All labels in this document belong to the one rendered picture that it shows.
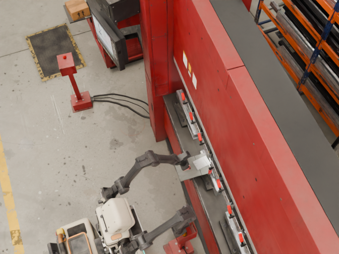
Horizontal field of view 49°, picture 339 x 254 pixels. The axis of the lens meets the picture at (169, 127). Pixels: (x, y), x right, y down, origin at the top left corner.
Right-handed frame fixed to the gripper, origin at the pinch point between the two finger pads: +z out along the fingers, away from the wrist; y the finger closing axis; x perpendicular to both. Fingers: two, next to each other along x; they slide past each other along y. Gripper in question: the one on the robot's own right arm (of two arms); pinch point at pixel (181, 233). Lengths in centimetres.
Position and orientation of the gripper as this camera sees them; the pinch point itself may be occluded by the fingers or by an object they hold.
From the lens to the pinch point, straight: 307.8
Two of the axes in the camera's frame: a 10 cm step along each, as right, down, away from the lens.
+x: -4.0, -7.7, 4.9
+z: 2.4, 4.3, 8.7
